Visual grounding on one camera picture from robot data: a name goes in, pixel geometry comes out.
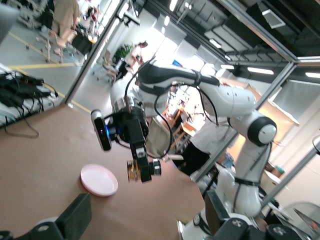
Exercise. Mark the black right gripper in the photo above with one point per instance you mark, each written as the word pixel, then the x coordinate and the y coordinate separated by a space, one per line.
pixel 130 127

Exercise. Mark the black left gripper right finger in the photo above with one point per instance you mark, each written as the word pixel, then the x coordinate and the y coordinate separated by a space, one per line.
pixel 225 227

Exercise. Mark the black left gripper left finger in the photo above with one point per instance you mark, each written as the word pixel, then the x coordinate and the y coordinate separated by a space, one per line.
pixel 75 215

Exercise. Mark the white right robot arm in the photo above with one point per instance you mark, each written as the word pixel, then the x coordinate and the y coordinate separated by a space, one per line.
pixel 232 100

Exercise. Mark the pink round plate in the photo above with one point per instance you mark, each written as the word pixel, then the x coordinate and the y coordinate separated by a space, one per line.
pixel 98 180

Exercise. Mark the person white shirt black trousers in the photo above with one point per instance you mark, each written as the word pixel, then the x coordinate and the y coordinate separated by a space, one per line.
pixel 200 147

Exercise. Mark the seated person light top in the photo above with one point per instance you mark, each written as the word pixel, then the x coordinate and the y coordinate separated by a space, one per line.
pixel 137 55

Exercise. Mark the green potted plant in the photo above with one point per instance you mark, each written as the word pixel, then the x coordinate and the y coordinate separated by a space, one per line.
pixel 123 51

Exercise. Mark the person in beige clothes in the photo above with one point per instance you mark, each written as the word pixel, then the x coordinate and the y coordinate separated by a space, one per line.
pixel 66 22

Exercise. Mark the white ceiling vent grille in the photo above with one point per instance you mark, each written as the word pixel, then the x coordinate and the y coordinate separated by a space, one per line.
pixel 273 18

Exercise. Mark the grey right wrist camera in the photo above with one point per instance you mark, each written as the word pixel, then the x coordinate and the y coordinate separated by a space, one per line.
pixel 101 130

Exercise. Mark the aluminium profile frame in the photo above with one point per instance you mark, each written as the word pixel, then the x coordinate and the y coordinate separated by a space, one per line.
pixel 280 77

